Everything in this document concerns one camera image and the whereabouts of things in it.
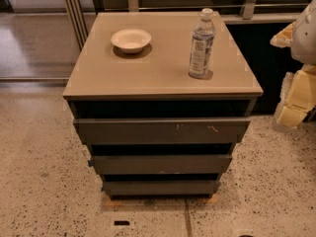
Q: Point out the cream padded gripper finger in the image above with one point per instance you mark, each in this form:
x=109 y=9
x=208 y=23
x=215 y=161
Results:
x=297 y=98

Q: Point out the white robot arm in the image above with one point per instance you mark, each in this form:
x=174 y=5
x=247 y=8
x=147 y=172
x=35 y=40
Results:
x=303 y=43

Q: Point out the grey bottom drawer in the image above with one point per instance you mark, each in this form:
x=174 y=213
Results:
x=164 y=188

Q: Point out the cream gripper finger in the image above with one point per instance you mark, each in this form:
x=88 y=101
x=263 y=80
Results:
x=283 y=38

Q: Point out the grey drawer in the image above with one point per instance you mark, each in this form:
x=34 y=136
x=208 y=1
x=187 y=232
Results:
x=164 y=188
x=115 y=131
x=164 y=164

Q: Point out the metal shelf frame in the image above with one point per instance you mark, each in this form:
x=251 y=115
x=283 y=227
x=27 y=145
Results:
x=251 y=22

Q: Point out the white ceramic bowl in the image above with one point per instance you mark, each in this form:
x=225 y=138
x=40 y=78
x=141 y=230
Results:
x=131 y=41

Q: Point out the clear plastic water bottle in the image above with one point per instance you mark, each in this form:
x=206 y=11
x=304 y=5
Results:
x=202 y=41

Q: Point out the grey three-drawer cabinet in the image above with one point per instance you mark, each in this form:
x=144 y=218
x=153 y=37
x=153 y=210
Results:
x=107 y=83

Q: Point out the grey top drawer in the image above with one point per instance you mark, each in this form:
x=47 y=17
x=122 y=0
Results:
x=115 y=131

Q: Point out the grey middle drawer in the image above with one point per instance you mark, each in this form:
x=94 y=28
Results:
x=164 y=164

